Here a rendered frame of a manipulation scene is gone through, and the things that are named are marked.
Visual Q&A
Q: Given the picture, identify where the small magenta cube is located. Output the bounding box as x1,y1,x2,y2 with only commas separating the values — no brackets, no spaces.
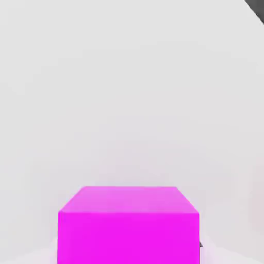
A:
57,185,200,264

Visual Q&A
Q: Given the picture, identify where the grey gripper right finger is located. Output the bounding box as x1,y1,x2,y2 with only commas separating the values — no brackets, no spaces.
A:
199,236,222,264

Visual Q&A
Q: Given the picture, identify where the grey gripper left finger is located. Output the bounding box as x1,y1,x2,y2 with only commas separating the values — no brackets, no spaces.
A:
38,237,59,264

